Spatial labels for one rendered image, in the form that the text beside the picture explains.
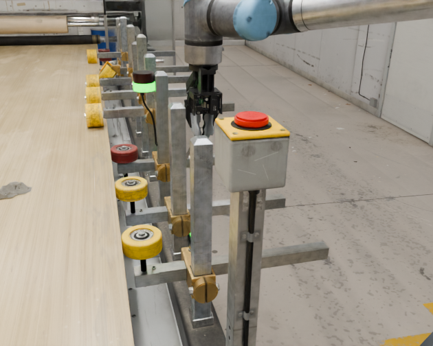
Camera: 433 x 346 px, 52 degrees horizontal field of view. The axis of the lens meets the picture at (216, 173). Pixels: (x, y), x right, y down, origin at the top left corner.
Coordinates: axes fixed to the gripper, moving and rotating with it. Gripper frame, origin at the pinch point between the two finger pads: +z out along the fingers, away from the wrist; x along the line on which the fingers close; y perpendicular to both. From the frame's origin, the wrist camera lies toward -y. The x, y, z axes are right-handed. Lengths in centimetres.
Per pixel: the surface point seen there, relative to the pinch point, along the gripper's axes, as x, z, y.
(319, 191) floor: 120, 99, -147
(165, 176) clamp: -8.5, 14.5, -10.4
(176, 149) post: -8.6, -2.2, 11.8
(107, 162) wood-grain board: -24.5, 8.5, -10.1
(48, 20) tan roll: -56, -9, -245
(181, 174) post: -7.5, 4.3, 11.8
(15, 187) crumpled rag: -46.2, 7.2, 4.1
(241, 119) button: -9, -24, 62
